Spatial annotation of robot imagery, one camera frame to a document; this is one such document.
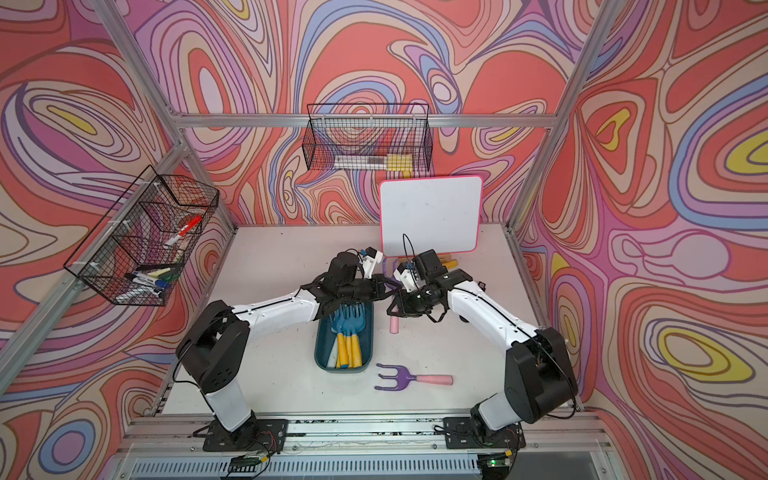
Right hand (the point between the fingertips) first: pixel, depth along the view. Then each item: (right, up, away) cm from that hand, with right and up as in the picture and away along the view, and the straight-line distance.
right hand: (395, 318), depth 81 cm
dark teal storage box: (-20, -9, +6) cm, 23 cm away
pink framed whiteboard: (+15, +31, +16) cm, 38 cm away
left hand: (+2, +8, 0) cm, 8 cm away
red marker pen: (-56, +25, -4) cm, 61 cm away
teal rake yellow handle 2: (-13, -9, +3) cm, 16 cm away
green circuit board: (-37, -32, -11) cm, 50 cm away
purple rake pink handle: (+3, -16, +1) cm, 17 cm away
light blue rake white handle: (-18, -13, +1) cm, 22 cm away
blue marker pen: (-58, +12, -12) cm, 60 cm away
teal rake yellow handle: (-15, -11, +1) cm, 19 cm away
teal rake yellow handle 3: (-11, -3, +8) cm, 14 cm away
